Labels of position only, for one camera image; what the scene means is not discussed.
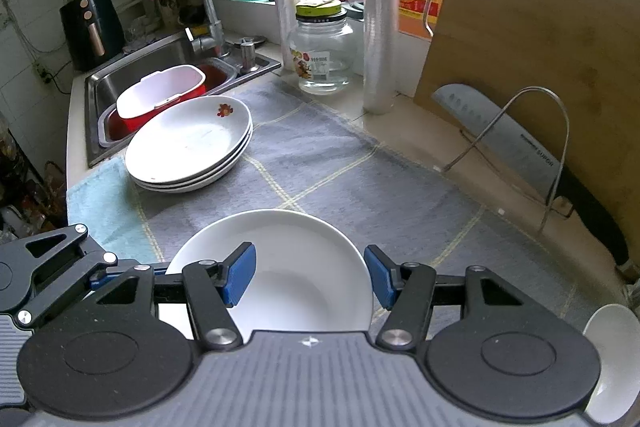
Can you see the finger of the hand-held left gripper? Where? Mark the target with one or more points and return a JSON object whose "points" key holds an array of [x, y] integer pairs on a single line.
{"points": [[65, 279]]}

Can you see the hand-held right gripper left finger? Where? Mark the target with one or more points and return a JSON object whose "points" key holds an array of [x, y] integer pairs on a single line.
{"points": [[240, 274]]}

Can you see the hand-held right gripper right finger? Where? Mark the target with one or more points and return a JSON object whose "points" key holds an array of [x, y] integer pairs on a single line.
{"points": [[380, 274]]}

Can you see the white porcelain bowl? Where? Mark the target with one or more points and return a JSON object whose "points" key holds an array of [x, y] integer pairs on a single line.
{"points": [[300, 257], [612, 357]]}

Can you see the white floral plate brown stain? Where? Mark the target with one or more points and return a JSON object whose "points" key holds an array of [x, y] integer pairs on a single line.
{"points": [[175, 185]]}

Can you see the grey blue checked kitchen towel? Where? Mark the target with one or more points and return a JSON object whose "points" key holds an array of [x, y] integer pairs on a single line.
{"points": [[350, 187]]}

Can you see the dark cluttered shelf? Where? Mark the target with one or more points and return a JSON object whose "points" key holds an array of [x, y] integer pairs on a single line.
{"points": [[25, 187]]}

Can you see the white red drain basket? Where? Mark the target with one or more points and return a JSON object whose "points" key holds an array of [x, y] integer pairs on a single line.
{"points": [[160, 94]]}

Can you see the stainless steel sink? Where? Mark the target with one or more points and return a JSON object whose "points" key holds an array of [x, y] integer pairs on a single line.
{"points": [[125, 77]]}

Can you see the glass jar yellow green lid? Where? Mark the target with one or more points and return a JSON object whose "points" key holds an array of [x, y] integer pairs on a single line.
{"points": [[322, 57]]}

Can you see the steel sink strainer lid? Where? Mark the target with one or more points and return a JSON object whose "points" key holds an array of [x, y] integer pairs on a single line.
{"points": [[254, 39]]}

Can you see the clear plastic wrap roll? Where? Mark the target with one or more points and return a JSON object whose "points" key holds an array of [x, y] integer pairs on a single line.
{"points": [[380, 32]]}

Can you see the black air fryer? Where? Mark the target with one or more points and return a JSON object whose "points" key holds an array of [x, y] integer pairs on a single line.
{"points": [[92, 27]]}

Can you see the red rimmed container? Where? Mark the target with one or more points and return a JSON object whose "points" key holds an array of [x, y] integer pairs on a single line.
{"points": [[345, 4]]}

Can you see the steel kitchen faucet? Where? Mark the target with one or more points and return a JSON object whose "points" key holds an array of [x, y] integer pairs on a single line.
{"points": [[207, 2]]}

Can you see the bamboo cutting board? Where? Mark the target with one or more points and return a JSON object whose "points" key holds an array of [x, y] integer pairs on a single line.
{"points": [[525, 22]]}

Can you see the wall power socket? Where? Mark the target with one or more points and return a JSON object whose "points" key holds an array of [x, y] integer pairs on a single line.
{"points": [[44, 73]]}

